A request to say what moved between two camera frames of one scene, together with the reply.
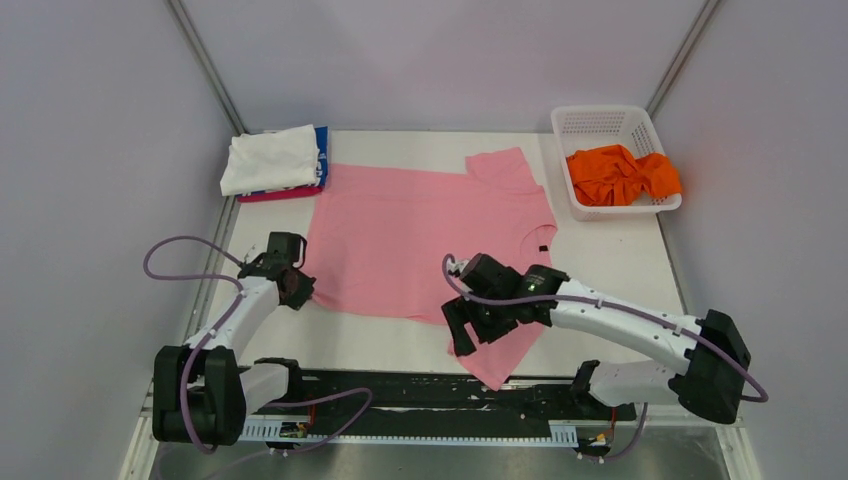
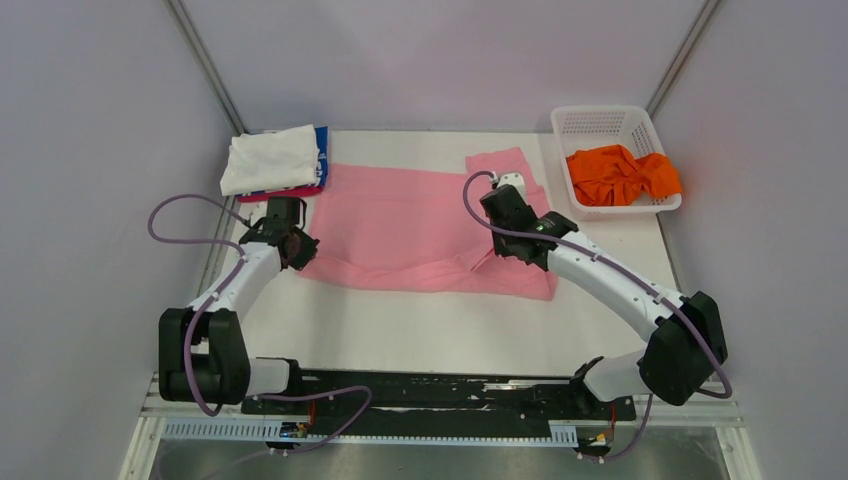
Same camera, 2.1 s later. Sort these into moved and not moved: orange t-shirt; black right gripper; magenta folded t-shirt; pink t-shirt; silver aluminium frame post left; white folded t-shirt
Moved: pink t-shirt; black right gripper
Not moved: silver aluminium frame post left; orange t-shirt; white folded t-shirt; magenta folded t-shirt
